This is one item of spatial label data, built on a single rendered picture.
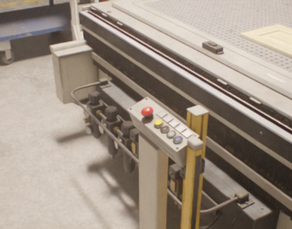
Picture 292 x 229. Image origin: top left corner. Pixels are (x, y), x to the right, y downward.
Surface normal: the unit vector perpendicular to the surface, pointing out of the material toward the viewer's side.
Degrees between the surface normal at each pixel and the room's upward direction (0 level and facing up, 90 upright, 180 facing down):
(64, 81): 90
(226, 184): 0
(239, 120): 90
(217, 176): 0
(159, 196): 90
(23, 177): 0
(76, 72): 90
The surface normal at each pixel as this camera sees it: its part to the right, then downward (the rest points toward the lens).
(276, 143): -0.85, 0.26
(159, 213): 0.53, 0.43
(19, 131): 0.00, -0.86
